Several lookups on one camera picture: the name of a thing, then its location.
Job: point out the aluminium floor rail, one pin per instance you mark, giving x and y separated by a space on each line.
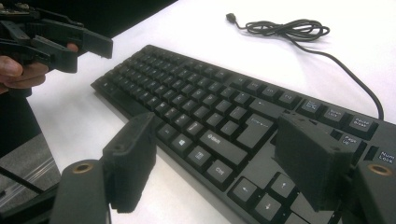
34 177

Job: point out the black computer keyboard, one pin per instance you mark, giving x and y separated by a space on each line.
218 146

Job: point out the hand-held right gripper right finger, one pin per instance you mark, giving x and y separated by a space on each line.
314 165

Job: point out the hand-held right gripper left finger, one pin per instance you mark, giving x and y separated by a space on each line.
130 161

